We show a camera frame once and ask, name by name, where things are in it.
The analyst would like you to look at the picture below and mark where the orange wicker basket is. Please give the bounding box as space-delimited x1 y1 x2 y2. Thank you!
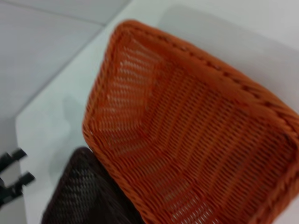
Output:
82 20 299 224

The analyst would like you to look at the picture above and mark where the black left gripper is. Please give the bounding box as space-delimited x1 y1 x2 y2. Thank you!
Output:
0 148 36 206

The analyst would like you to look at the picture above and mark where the dark brown wicker basket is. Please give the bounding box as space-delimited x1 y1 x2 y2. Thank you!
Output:
41 147 145 224

